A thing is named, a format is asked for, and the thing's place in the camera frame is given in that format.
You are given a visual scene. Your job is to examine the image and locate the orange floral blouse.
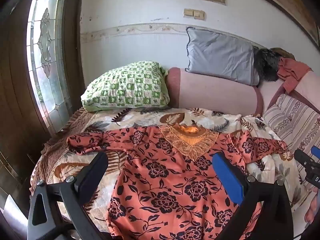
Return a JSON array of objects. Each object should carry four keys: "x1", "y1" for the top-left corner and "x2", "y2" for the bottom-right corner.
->
[{"x1": 67, "y1": 124, "x2": 287, "y2": 239}]

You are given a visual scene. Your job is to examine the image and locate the person's right hand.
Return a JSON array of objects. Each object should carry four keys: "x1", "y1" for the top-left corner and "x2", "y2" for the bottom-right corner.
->
[{"x1": 304, "y1": 187, "x2": 319, "y2": 224}]

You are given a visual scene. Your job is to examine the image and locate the striped floral pillow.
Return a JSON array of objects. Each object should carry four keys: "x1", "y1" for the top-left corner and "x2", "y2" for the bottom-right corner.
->
[{"x1": 262, "y1": 93, "x2": 320, "y2": 188}]

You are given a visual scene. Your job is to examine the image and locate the leaf-pattern fleece blanket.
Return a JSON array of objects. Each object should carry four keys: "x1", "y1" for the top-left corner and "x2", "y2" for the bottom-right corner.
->
[{"x1": 29, "y1": 106, "x2": 309, "y2": 233}]

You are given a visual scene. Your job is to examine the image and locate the pink sofa cushion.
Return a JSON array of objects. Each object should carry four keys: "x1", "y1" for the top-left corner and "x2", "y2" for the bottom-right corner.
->
[{"x1": 258, "y1": 69, "x2": 320, "y2": 116}]

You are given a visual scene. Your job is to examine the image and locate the rust red cloth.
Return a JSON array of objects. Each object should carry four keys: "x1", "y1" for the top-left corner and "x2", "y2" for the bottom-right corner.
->
[{"x1": 278, "y1": 57, "x2": 311, "y2": 94}]

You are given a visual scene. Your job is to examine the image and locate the black furry item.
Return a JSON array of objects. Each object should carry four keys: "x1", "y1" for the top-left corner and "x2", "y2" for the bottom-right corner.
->
[{"x1": 254, "y1": 48, "x2": 282, "y2": 81}]

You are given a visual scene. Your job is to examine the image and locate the green white checkered pillow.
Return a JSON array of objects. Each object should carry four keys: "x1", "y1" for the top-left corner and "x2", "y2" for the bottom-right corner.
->
[{"x1": 81, "y1": 61, "x2": 170, "y2": 112}]

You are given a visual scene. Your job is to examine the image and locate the pink bolster cushion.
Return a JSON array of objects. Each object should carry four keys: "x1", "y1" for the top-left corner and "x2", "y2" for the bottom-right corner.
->
[{"x1": 165, "y1": 67, "x2": 264, "y2": 115}]

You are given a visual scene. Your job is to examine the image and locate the grey pillow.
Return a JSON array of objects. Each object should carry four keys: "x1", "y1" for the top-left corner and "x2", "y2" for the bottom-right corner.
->
[{"x1": 185, "y1": 27, "x2": 260, "y2": 86}]

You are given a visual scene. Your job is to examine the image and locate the stained glass window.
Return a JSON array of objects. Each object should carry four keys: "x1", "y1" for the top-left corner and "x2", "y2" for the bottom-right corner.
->
[{"x1": 26, "y1": 0, "x2": 72, "y2": 135}]

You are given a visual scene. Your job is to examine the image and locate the beige wall light switches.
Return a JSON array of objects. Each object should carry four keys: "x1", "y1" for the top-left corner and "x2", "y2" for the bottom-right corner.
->
[{"x1": 183, "y1": 9, "x2": 206, "y2": 21}]

